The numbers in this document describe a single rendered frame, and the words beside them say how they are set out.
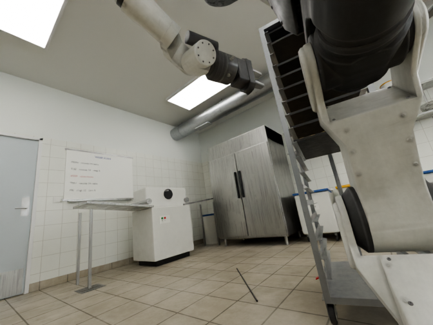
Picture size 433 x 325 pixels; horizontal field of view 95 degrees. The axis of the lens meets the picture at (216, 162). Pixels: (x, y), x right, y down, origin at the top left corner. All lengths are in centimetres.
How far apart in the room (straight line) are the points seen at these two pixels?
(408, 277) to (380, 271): 4
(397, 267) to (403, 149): 21
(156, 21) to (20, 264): 350
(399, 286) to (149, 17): 73
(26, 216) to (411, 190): 377
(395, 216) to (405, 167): 9
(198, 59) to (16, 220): 345
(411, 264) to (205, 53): 62
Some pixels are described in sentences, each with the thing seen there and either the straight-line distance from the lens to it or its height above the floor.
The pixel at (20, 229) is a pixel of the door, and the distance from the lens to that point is 375.
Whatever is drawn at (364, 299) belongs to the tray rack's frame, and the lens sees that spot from 128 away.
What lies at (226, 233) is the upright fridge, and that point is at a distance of 403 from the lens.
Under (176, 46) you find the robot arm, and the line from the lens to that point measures 67.
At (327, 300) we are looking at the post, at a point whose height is 14.
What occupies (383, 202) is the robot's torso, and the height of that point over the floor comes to 58.
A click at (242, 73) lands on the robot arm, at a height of 102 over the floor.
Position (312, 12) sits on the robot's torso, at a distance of 39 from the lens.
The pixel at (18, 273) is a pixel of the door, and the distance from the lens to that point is 376.
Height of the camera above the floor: 60
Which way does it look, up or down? 15 degrees up
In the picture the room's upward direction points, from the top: 8 degrees counter-clockwise
